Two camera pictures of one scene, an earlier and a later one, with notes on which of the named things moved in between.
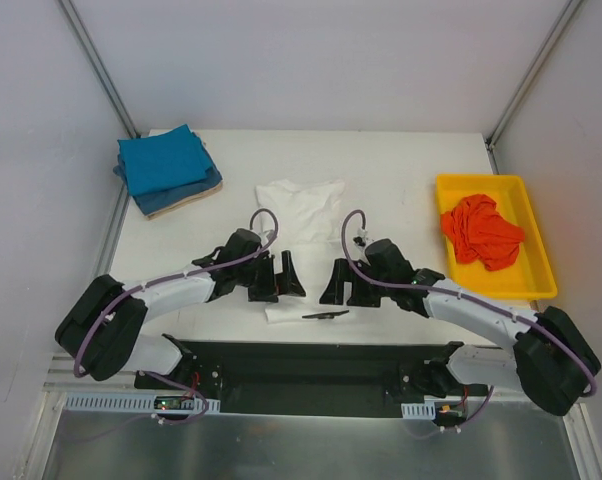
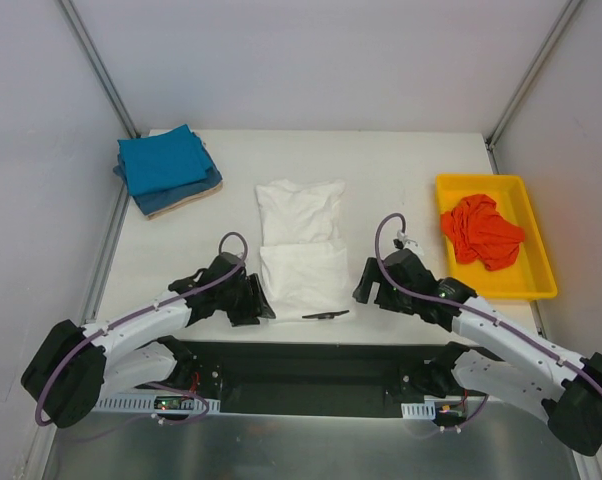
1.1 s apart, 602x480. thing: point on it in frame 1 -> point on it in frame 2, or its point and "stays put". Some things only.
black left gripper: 270,273 -> 251,298
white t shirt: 307,225 stays put
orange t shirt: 478,232 stays put
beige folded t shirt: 185,204 stays put
